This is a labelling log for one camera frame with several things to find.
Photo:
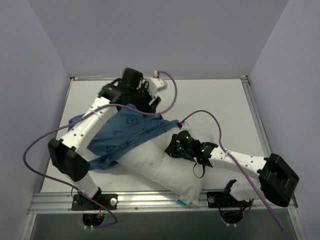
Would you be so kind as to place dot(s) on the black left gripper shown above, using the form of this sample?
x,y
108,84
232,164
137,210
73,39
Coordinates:
x,y
149,105

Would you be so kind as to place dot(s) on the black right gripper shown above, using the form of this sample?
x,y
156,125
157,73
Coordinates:
x,y
172,148

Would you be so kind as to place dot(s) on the white pillow with print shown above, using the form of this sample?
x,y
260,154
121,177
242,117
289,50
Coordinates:
x,y
175,174

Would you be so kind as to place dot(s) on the blue letter-print pillowcase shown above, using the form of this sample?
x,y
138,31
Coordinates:
x,y
121,133

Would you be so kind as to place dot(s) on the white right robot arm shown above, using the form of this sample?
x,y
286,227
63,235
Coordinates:
x,y
277,180

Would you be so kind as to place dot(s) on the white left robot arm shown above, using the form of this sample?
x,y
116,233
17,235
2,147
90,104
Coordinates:
x,y
67,152

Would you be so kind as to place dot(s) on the blue white pillow label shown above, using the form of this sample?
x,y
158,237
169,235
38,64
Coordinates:
x,y
182,201

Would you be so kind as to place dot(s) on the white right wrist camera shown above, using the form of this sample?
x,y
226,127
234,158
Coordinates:
x,y
184,125

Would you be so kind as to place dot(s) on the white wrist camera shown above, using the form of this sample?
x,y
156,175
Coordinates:
x,y
184,125
156,84

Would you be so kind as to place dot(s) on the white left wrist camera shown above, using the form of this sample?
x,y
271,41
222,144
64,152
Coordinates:
x,y
156,84

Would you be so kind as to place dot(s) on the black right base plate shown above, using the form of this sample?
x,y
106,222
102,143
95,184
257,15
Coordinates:
x,y
218,199

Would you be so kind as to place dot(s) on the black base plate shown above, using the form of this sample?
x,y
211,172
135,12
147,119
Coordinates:
x,y
81,203
218,199

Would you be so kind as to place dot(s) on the aluminium front rail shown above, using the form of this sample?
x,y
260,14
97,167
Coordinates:
x,y
127,202

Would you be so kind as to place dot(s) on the aluminium back rail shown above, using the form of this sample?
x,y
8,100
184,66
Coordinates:
x,y
200,78

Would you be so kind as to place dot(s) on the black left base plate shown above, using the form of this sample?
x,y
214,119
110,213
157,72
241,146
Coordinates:
x,y
81,203

